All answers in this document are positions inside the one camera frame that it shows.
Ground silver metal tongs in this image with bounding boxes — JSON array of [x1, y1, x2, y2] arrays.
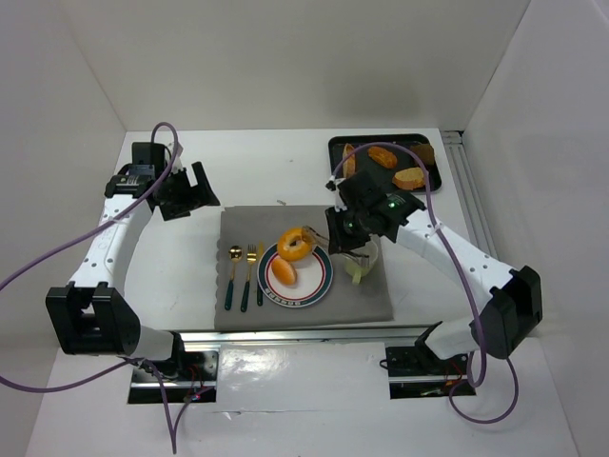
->
[[302, 226, 370, 268]]

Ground orange glazed donut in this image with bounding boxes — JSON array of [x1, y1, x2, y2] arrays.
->
[[277, 228, 315, 262]]

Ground small orange bread roll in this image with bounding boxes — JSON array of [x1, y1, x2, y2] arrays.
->
[[270, 256, 298, 287]]

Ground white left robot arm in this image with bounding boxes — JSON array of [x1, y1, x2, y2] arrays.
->
[[46, 162, 219, 374]]

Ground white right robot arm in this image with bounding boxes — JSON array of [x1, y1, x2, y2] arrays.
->
[[325, 203, 542, 360]]

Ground seeded bread slice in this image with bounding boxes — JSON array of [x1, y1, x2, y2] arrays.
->
[[342, 143, 357, 179]]

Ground oval golden bread roll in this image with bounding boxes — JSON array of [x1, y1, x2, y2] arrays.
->
[[367, 146, 398, 169]]

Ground brown crust bread slice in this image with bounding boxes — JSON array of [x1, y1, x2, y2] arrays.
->
[[392, 167, 425, 190]]

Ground dark brown bread chunk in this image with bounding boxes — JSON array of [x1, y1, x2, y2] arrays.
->
[[410, 144, 436, 167]]

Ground pale green mug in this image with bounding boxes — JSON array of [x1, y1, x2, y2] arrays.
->
[[344, 240, 380, 285]]

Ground white plate green red rim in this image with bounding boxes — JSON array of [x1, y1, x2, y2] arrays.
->
[[261, 244, 334, 308]]

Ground grey cloth placemat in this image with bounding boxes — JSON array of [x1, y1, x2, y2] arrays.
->
[[214, 206, 394, 330]]

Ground black food tray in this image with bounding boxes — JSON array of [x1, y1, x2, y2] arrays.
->
[[328, 133, 442, 192]]

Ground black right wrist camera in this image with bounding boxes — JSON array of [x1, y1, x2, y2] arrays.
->
[[338, 169, 386, 210]]

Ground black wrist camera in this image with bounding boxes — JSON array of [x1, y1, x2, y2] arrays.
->
[[338, 169, 386, 210], [131, 142, 167, 170]]

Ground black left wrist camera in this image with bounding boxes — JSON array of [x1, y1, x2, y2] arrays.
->
[[131, 142, 167, 170]]

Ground gold spoon green handle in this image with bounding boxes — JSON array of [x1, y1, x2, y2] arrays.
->
[[224, 245, 244, 310]]

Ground gold fork green handle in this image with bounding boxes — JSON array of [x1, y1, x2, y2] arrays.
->
[[240, 244, 258, 313]]

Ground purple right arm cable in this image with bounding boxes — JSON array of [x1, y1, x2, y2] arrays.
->
[[330, 142, 520, 424]]

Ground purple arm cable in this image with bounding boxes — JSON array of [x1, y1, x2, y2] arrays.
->
[[0, 121, 185, 453], [330, 142, 520, 424]]

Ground gold knife green handle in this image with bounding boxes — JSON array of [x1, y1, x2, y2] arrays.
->
[[256, 241, 265, 307]]

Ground aluminium rail right side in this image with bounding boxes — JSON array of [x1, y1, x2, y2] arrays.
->
[[441, 130, 499, 259]]

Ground aluminium rail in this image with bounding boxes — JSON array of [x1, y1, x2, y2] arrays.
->
[[70, 323, 524, 348], [441, 130, 499, 259]]

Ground aluminium rail front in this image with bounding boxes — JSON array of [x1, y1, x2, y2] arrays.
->
[[70, 323, 524, 348]]

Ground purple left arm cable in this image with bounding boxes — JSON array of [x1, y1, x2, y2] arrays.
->
[[0, 121, 185, 453]]

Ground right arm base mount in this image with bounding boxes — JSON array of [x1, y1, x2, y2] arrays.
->
[[379, 346, 476, 400]]

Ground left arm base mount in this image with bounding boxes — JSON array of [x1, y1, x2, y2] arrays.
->
[[128, 348, 219, 405]]

